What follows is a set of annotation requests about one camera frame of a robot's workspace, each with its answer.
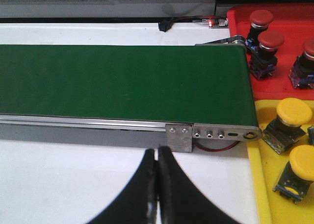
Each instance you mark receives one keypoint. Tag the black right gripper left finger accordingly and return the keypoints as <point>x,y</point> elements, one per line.
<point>137,202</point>

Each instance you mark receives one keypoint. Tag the steel conveyor end plate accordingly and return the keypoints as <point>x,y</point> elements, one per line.
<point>237,39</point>
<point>226,132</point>

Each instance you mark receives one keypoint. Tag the red plastic bin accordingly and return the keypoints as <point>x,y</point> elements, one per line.
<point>296,22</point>

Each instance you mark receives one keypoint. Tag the black sensor block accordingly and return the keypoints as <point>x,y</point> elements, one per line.
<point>165,25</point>

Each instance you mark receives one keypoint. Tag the green conveyor belt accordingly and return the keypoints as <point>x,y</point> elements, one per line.
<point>184,84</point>

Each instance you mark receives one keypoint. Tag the aluminium conveyor side rail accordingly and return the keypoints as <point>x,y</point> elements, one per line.
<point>85,123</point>

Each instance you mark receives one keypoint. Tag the steel conveyor bracket right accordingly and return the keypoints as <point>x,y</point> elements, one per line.
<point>179,137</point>

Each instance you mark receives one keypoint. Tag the yellow mushroom push button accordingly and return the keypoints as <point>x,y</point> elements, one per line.
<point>298,174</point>
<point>310,131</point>
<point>285,130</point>

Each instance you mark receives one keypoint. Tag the far steel conveyor end plate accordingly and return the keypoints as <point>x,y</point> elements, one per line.
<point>237,39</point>

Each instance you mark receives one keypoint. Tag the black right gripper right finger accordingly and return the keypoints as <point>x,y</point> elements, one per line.
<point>181,202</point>

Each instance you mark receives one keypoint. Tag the yellow plastic tray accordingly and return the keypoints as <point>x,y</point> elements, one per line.
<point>282,162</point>

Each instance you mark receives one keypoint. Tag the small red led circuit board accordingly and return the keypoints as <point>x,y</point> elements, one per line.
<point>217,23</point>

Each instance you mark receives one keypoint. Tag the red mushroom push button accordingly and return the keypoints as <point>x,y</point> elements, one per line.
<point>263,60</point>
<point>302,71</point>
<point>260,20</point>

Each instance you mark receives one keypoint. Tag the steel conveyor end plate right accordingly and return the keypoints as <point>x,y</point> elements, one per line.
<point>226,132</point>

